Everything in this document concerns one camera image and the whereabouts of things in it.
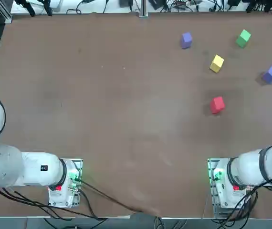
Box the purple cube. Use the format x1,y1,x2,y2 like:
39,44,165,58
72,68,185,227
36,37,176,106
262,65,272,84
180,32,193,50

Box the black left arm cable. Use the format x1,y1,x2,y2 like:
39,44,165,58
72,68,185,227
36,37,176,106
0,187,76,220

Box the aluminium frame post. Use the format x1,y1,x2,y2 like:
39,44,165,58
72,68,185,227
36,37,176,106
138,0,149,18

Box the black looped cable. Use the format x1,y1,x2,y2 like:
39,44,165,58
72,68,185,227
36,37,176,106
66,0,91,14

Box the black clamp leg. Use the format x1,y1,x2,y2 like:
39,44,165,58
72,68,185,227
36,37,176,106
38,0,53,17
15,0,36,17

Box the yellow cube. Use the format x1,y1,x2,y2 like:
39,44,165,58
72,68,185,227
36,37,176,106
209,54,224,73

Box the aluminium frame rail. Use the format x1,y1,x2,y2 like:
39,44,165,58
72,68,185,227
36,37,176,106
0,0,13,24

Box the green cube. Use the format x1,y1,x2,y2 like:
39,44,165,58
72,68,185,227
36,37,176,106
235,29,251,48

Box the red cube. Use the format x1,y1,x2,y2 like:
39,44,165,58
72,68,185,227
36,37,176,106
209,96,226,115

